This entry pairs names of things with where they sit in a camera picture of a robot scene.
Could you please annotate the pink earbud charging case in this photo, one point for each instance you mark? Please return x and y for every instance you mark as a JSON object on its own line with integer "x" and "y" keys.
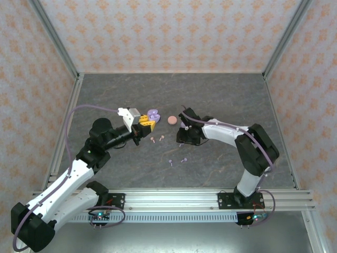
{"x": 172, "y": 120}

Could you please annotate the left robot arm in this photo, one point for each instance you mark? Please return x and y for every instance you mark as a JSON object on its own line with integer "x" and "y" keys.
{"x": 65, "y": 182}

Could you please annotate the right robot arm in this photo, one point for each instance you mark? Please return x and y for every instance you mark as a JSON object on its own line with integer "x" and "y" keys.
{"x": 226, "y": 131}

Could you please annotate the grey metal sheet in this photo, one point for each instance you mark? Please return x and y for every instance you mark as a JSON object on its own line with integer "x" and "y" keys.
{"x": 171, "y": 239}

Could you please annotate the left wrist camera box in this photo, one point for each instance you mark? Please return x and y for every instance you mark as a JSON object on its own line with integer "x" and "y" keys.
{"x": 131, "y": 116}

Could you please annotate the aluminium side rail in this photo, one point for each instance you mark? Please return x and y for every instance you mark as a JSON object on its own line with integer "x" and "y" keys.
{"x": 75, "y": 95}
{"x": 273, "y": 105}

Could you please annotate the aluminium mounting rail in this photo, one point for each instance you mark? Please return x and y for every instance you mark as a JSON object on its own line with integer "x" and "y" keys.
{"x": 171, "y": 200}

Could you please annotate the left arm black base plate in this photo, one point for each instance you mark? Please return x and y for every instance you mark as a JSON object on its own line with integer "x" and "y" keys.
{"x": 117, "y": 200}

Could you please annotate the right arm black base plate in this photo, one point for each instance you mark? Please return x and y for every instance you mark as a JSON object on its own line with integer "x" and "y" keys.
{"x": 226, "y": 200}

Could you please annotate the aluminium frame post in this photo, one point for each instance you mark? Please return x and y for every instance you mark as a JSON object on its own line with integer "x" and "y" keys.
{"x": 54, "y": 34}
{"x": 287, "y": 34}

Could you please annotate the aluminium frame leg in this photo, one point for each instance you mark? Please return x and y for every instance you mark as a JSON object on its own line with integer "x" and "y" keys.
{"x": 313, "y": 237}

